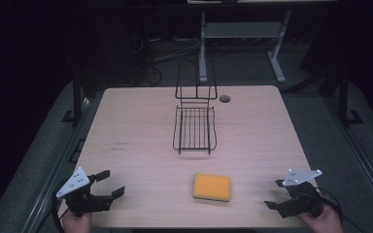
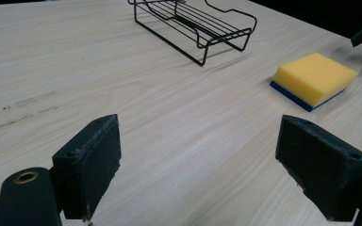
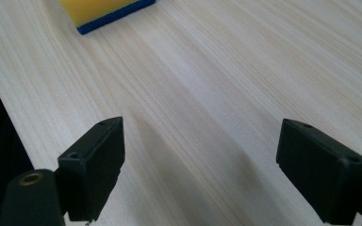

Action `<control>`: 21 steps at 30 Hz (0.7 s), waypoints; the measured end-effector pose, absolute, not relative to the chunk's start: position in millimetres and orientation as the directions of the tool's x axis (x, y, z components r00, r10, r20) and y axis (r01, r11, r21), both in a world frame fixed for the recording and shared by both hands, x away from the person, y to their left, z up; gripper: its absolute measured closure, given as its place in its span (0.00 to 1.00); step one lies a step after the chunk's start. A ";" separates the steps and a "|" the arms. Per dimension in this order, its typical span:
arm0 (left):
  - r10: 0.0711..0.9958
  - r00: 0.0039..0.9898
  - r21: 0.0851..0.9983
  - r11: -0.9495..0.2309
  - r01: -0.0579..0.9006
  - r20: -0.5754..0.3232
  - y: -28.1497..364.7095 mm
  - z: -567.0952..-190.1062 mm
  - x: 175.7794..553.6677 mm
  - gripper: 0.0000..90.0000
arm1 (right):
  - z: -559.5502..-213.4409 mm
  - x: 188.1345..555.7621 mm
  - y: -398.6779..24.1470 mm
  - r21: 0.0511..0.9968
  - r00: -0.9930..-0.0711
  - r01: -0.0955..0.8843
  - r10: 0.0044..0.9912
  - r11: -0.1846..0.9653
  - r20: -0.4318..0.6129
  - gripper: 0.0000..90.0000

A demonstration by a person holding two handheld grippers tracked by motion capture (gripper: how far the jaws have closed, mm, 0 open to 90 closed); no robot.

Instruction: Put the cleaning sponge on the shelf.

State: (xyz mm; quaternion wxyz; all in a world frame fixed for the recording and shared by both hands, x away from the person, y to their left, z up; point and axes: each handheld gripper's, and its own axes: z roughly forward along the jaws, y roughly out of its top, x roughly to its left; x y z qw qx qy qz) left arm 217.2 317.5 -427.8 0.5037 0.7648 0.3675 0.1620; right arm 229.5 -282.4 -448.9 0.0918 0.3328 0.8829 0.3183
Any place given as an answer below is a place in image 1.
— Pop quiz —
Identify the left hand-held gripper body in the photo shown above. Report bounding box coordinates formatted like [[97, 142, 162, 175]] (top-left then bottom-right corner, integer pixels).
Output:
[[55, 166, 115, 217]]

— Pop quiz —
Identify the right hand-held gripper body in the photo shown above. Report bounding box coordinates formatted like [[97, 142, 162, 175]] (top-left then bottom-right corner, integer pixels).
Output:
[[277, 168, 325, 219]]

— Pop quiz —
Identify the yellow sponge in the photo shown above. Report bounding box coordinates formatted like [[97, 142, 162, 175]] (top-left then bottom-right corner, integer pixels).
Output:
[[192, 173, 232, 203]]

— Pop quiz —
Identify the black wire rack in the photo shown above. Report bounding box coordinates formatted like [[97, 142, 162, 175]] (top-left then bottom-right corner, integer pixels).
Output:
[[172, 57, 219, 156]]

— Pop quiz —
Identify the person's left hand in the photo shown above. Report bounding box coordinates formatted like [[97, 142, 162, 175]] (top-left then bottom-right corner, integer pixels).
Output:
[[61, 209, 94, 233]]

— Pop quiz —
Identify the person's right hand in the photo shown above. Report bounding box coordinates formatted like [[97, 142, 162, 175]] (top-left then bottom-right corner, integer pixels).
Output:
[[298, 203, 346, 233]]

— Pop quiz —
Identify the grey metal stand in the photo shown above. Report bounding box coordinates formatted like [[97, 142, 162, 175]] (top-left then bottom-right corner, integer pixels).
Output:
[[198, 10, 293, 83]]

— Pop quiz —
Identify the aluminium floor rail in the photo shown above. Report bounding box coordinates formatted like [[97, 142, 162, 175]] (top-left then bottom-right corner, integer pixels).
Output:
[[323, 95, 373, 225], [20, 95, 93, 233]]

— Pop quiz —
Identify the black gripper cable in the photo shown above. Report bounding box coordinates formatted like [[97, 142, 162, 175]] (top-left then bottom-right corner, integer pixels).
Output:
[[51, 183, 70, 233], [316, 186, 367, 233]]

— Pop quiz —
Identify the black metal post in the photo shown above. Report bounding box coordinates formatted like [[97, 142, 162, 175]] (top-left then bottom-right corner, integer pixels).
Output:
[[61, 72, 89, 128], [333, 68, 365, 128]]

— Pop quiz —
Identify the bundle of floor cables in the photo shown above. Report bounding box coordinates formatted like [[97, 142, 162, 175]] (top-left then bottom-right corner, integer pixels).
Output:
[[128, 34, 202, 87]]

